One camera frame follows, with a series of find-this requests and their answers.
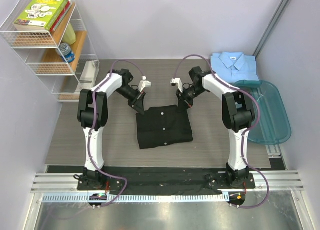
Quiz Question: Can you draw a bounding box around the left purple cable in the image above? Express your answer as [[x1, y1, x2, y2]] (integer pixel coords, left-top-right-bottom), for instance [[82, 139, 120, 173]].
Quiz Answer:
[[87, 59, 148, 206]]

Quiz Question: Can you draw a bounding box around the black long sleeve shirt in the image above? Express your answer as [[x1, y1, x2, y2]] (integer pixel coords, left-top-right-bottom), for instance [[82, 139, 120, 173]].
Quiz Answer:
[[136, 105, 194, 149]]

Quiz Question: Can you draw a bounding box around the yellow green bottle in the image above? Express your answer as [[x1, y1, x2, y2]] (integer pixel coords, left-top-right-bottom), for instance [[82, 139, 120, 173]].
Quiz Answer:
[[62, 23, 76, 45]]

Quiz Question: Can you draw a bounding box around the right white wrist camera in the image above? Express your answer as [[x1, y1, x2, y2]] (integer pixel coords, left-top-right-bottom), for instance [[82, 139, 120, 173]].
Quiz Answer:
[[170, 78, 183, 93]]

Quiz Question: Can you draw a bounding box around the grey aluminium wall post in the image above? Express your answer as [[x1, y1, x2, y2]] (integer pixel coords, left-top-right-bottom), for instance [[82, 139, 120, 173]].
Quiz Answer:
[[253, 0, 292, 58]]

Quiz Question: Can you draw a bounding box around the white paper booklet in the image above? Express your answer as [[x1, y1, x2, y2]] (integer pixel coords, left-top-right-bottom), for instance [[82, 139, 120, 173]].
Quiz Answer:
[[75, 60, 100, 92]]

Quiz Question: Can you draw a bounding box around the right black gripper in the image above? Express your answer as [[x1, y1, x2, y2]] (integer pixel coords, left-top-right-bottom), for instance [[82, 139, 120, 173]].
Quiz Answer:
[[176, 84, 207, 112]]

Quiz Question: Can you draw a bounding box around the red cover book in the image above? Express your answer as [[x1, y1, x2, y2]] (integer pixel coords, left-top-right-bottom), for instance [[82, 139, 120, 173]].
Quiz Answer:
[[49, 0, 73, 32]]

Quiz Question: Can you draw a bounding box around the blue lidded jar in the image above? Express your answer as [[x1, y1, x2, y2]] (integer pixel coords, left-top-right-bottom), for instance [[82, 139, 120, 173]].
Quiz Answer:
[[55, 43, 75, 63]]

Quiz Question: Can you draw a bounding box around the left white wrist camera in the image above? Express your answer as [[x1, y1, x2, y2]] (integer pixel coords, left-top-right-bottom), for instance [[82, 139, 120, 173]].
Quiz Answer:
[[138, 76, 152, 92]]

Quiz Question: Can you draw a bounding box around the green cover book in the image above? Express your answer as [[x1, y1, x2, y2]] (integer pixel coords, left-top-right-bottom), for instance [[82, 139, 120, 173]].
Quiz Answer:
[[13, 0, 69, 31]]

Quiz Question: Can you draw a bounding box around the white slotted cable duct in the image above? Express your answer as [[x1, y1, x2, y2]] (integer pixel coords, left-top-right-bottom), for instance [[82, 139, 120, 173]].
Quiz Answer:
[[42, 192, 230, 203]]

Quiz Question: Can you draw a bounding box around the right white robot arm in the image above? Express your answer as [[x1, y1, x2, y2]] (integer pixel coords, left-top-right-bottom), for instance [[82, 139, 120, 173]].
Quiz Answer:
[[170, 66, 256, 188]]

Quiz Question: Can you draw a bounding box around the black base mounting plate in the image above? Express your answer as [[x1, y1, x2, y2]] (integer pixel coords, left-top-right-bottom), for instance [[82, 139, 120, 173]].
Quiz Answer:
[[73, 167, 256, 196]]

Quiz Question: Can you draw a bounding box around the white wire shelf rack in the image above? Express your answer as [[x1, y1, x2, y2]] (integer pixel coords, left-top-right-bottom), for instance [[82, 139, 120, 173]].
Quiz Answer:
[[0, 0, 99, 102]]

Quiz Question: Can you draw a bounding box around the aluminium frame rail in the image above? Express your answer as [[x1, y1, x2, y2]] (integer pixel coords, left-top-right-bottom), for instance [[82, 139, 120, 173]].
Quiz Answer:
[[31, 170, 304, 193]]

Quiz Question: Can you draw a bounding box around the folded light blue shirt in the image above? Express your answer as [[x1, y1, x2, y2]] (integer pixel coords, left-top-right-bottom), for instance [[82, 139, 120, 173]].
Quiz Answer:
[[210, 52, 259, 84]]

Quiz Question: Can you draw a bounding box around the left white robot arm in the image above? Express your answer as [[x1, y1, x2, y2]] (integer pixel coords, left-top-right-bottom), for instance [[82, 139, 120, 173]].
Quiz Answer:
[[77, 69, 151, 190]]

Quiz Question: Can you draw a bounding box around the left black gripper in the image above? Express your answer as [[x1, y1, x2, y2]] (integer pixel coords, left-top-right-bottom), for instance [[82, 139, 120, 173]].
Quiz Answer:
[[115, 86, 146, 115]]

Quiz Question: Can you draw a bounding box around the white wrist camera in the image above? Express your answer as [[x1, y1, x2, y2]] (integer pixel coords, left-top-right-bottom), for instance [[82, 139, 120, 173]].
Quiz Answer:
[[138, 76, 152, 92], [170, 78, 183, 93]]

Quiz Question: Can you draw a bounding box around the teal plastic tray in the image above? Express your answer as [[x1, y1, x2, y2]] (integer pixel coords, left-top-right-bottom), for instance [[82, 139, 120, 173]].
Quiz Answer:
[[234, 80, 292, 145]]

